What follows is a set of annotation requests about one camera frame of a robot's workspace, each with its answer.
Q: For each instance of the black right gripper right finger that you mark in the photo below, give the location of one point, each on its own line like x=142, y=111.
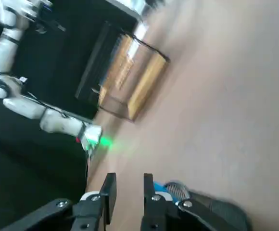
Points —
x=158, y=216

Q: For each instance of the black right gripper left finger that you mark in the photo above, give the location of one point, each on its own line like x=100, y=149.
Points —
x=91, y=211

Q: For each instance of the blue marker pen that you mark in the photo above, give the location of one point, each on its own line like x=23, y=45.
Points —
x=158, y=186

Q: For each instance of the black metal frame rack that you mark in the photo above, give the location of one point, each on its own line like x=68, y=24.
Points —
x=91, y=60

